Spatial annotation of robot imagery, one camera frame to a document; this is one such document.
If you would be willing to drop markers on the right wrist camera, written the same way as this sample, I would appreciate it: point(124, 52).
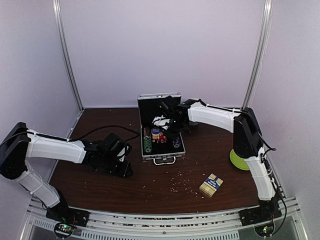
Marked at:
point(161, 122)

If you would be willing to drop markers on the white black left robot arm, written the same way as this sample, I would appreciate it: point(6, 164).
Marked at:
point(23, 143)

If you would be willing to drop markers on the purple small blind button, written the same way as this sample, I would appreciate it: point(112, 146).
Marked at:
point(155, 131)

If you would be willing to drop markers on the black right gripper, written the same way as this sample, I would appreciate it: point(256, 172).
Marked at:
point(173, 135)

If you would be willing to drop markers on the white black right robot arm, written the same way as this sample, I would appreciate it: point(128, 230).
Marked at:
point(248, 144)

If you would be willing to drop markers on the blue playing card box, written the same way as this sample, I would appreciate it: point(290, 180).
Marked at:
point(210, 186)

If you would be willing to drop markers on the right poker chip row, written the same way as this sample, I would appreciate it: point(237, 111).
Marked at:
point(176, 143)

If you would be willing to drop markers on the cream ceramic mug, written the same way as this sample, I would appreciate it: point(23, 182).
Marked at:
point(191, 123)

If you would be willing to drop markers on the left aluminium frame post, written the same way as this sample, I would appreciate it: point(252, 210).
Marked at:
point(65, 53)

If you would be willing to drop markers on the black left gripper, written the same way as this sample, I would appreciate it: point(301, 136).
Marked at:
point(123, 172)

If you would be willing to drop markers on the left poker chip row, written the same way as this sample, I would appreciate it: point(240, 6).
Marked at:
point(147, 140)

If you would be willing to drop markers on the front aluminium rail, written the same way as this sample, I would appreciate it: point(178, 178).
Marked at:
point(217, 225)

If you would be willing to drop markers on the aluminium frame post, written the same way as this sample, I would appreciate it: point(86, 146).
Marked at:
point(65, 53)
point(260, 50)

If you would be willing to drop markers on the right aluminium frame post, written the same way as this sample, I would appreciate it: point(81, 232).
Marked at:
point(260, 50)

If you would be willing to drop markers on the aluminium poker chip case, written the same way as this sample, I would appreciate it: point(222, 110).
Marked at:
point(157, 145)

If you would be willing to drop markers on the green plate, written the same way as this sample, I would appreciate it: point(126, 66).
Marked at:
point(237, 161)

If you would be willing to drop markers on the poker chip row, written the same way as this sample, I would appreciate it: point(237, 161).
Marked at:
point(176, 143)
point(147, 140)

